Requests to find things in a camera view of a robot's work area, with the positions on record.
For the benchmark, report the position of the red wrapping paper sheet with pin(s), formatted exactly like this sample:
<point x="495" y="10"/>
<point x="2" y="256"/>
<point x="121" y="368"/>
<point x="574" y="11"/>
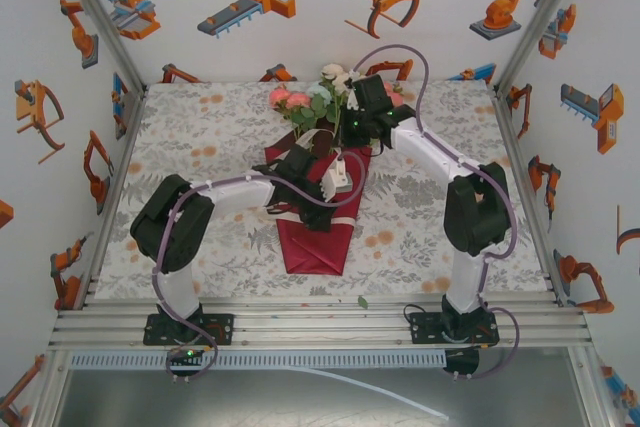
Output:
<point x="315" y="252"/>

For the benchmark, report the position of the fake flower bouquet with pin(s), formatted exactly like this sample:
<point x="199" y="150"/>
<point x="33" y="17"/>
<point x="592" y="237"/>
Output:
<point x="305" y="107"/>

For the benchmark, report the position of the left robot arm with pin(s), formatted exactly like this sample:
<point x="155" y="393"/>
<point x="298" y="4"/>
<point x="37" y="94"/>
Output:
<point x="235" y="197"/>

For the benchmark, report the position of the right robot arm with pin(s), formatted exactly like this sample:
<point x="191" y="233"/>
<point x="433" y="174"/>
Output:
<point x="430" y="147"/>

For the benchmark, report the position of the loose green leaf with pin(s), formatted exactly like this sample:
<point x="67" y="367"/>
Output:
<point x="363" y="302"/>

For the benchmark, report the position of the floral patterned tablecloth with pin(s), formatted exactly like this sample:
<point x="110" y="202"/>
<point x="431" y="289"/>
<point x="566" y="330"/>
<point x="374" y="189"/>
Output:
<point x="200" y="127"/>

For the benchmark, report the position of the white thin tube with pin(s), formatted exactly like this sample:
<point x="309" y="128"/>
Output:
<point x="380" y="387"/>

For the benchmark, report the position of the circuit board with green light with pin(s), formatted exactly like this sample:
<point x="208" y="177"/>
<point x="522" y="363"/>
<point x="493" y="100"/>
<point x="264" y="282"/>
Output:
<point x="189" y="357"/>

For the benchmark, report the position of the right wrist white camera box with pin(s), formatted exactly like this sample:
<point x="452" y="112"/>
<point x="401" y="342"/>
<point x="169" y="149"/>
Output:
<point x="352" y="99"/>

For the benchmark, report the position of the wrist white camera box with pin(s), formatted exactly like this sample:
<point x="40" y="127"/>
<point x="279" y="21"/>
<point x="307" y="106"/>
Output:
<point x="352" y="99"/>
<point x="336" y="179"/>

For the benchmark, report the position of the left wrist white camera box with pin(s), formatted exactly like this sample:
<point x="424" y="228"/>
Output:
<point x="336" y="179"/>

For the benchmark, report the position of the aluminium rail bed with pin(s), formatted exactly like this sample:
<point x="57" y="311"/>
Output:
<point x="320" y="327"/>

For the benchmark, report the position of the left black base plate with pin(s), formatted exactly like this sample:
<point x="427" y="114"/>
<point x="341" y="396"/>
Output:
<point x="222" y="329"/>

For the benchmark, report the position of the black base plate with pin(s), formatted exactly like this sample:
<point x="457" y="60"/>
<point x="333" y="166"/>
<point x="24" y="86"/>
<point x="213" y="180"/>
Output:
<point x="222" y="329"/>
<point x="422" y="329"/>

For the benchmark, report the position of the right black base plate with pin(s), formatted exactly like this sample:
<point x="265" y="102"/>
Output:
<point x="422" y="329"/>

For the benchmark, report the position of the right aluminium side rail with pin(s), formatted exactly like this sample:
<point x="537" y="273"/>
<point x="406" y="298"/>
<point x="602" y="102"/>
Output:
<point x="515" y="147"/>

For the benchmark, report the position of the aluminium side rail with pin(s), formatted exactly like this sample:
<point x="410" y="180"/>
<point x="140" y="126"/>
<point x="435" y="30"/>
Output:
<point x="126" y="147"/>
<point x="515" y="147"/>

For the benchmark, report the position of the left aluminium side rail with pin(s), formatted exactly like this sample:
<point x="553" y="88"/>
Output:
<point x="126" y="147"/>

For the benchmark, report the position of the right aluminium frame post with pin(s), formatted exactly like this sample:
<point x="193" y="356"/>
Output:
<point x="540" y="22"/>

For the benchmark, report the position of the aluminium frame post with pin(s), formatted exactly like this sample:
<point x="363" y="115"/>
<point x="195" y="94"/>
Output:
<point x="540" y="22"/>
<point x="100" y="22"/>

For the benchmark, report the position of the left aluminium frame post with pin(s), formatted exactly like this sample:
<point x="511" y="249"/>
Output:
<point x="100" y="22"/>

